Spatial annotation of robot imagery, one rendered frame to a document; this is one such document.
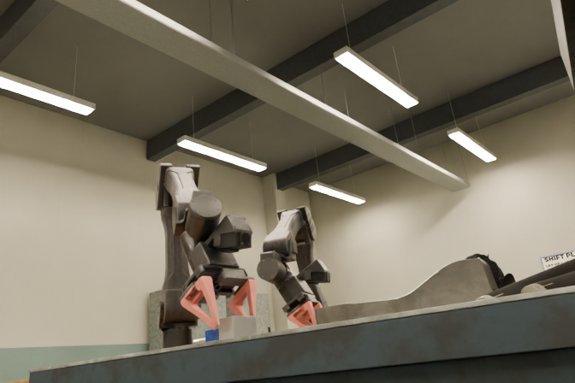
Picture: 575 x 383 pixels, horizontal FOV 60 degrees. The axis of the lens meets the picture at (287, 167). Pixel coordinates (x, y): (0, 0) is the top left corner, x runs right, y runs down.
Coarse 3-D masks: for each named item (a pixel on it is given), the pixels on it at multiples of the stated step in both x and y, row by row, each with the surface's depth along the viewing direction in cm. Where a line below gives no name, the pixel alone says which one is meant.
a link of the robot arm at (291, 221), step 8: (296, 208) 152; (304, 208) 151; (280, 216) 153; (288, 216) 146; (296, 216) 147; (304, 216) 151; (280, 224) 142; (288, 224) 141; (296, 224) 146; (312, 224) 156; (272, 232) 137; (280, 232) 135; (288, 232) 133; (296, 232) 145; (312, 232) 154; (264, 240) 132; (272, 240) 131; (280, 240) 130; (312, 240) 154; (264, 248) 130; (272, 248) 130; (280, 248) 129; (288, 248) 130
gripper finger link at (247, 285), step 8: (224, 272) 83; (232, 272) 85; (240, 272) 86; (216, 280) 84; (224, 280) 83; (232, 280) 84; (240, 280) 85; (248, 280) 86; (240, 288) 87; (248, 288) 85; (256, 288) 86; (240, 296) 86; (248, 296) 85; (232, 304) 87; (240, 304) 88; (248, 304) 84; (240, 312) 85
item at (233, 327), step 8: (224, 320) 78; (232, 320) 77; (240, 320) 78; (248, 320) 79; (216, 328) 80; (224, 328) 78; (232, 328) 77; (240, 328) 77; (248, 328) 78; (256, 328) 80; (208, 336) 80; (216, 336) 79; (224, 336) 77; (232, 336) 76; (240, 336) 77
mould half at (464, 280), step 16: (448, 272) 98; (464, 272) 97; (480, 272) 95; (416, 288) 101; (432, 288) 99; (448, 288) 97; (464, 288) 96; (480, 288) 94; (496, 288) 99; (352, 304) 107; (368, 304) 105; (384, 304) 103; (400, 304) 102; (416, 304) 100; (432, 304) 98; (448, 304) 97; (320, 320) 110; (336, 320) 108
